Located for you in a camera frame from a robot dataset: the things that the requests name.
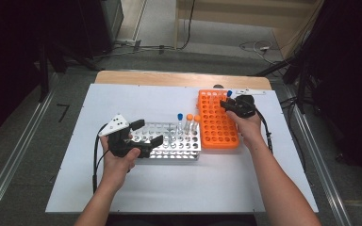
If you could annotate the metal floor rail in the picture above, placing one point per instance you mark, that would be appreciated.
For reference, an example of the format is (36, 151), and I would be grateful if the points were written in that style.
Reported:
(323, 175)
(19, 150)

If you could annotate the white table board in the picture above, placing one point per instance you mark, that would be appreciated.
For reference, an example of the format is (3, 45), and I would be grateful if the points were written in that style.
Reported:
(176, 185)

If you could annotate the person's right hand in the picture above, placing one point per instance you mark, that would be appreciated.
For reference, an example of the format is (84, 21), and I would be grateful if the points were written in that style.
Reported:
(250, 130)

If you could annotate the person's left hand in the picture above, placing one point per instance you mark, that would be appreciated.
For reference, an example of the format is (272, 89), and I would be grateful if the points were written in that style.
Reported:
(118, 169)

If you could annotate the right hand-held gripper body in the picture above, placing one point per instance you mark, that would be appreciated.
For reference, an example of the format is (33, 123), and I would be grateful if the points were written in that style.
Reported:
(245, 106)

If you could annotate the silver metal test tube rack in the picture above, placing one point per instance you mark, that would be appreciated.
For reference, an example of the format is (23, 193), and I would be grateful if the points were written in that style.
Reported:
(185, 144)

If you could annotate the blue-capped test tube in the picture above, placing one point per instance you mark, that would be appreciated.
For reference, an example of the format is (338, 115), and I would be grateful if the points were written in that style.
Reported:
(180, 116)
(229, 93)

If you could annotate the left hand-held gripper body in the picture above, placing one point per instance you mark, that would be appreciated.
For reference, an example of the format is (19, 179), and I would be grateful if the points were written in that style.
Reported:
(116, 124)

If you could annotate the dark cabinet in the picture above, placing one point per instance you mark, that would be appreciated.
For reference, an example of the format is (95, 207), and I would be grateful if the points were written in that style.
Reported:
(97, 25)

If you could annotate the dark round table grommet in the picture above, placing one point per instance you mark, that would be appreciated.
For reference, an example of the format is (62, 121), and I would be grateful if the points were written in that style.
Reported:
(218, 86)

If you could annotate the wooden table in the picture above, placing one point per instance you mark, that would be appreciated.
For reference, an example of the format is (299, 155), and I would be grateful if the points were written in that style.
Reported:
(169, 78)

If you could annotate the orange plastic test tube rack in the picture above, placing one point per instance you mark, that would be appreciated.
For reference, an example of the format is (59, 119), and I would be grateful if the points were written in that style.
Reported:
(217, 132)

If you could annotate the black curtain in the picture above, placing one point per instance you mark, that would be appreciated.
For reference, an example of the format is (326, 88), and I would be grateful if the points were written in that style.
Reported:
(9, 47)
(352, 78)

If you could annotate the orange-capped test tube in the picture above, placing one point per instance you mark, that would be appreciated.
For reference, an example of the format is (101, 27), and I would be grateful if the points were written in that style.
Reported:
(197, 118)
(189, 117)

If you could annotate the black metal stand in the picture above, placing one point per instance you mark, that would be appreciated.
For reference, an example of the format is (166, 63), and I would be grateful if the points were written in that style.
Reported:
(301, 81)
(44, 72)

